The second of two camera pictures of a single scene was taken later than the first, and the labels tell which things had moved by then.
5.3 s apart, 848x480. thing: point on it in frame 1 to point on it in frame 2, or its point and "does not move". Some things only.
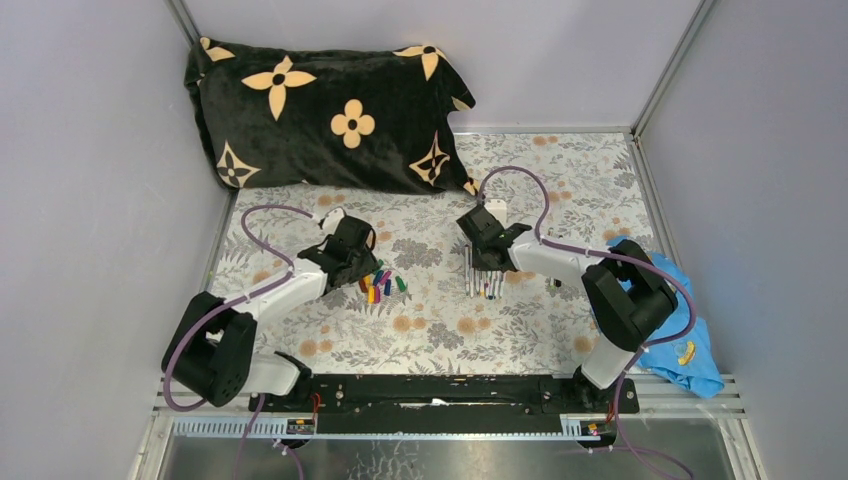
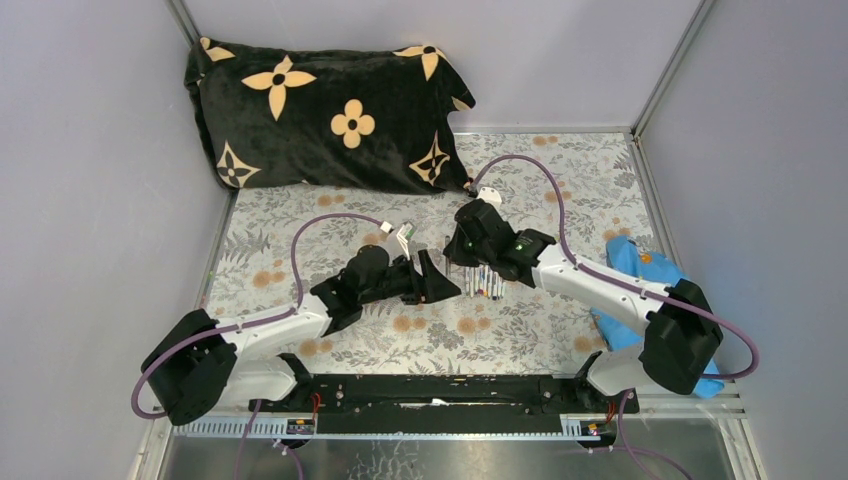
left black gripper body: (362, 265) to (394, 284)
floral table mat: (485, 282) does not move
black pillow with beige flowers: (373, 120) does not move
